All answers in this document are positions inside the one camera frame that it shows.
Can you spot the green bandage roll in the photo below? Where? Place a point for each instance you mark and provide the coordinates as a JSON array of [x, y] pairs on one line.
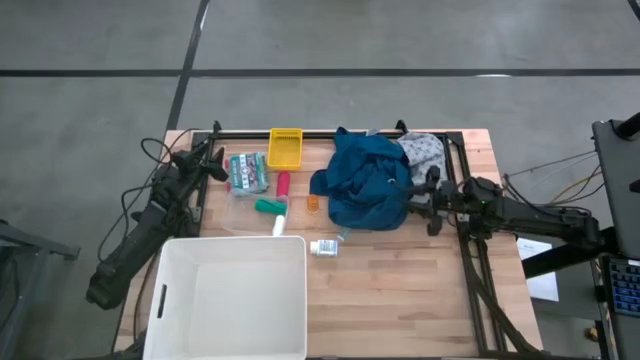
[[270, 206]]

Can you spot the green first aid kit pouch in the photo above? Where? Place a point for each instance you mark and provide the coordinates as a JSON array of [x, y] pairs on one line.
[[246, 172]]

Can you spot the keyboard with blue keys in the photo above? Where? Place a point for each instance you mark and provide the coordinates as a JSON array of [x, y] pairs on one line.
[[625, 287]]

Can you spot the white labelled pill bottle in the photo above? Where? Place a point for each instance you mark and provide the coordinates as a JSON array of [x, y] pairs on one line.
[[325, 248]]

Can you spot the dark grey side desk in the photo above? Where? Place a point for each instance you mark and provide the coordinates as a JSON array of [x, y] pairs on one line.
[[620, 200]]

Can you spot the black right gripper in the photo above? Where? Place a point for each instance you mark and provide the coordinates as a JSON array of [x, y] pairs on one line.
[[452, 200]]

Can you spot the dark grey metal cart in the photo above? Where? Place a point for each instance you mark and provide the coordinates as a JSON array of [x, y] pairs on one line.
[[40, 242]]

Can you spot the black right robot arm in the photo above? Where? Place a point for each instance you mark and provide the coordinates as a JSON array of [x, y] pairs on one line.
[[530, 212]]

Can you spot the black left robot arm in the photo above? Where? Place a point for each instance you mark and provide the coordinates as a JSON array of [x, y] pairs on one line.
[[145, 230]]

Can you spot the small yellow plastic basket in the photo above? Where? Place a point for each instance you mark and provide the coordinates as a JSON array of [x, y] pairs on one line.
[[285, 150]]

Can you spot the small yellow floor object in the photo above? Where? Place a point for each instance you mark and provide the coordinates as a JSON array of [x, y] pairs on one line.
[[593, 334]]

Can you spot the blue cloth garment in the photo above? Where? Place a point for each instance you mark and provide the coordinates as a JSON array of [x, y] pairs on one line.
[[365, 185]]

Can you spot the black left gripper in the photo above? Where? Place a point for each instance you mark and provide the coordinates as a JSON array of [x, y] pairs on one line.
[[192, 164]]

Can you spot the clear plastic bag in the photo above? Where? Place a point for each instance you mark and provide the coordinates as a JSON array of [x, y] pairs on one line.
[[237, 217]]

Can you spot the black desk support bar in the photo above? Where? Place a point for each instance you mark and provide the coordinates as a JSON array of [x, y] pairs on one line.
[[565, 257]]

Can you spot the grey patterned cloth gown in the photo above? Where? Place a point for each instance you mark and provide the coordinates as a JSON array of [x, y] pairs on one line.
[[425, 150]]

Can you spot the red bandage roll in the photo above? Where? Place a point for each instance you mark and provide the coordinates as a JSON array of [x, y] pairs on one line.
[[283, 184]]

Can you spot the black aluminium table frame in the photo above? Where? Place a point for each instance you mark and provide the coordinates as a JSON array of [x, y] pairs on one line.
[[325, 135]]

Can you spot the white paper sheet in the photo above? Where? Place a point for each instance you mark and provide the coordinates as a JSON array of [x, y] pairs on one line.
[[542, 280]]

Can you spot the white perforated plastic bin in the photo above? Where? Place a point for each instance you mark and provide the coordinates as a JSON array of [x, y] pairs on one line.
[[225, 300]]

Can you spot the orange pill bottle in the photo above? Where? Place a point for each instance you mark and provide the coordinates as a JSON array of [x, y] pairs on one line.
[[313, 204]]

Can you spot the white bandage roll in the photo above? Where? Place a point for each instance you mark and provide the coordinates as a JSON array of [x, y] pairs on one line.
[[278, 226]]

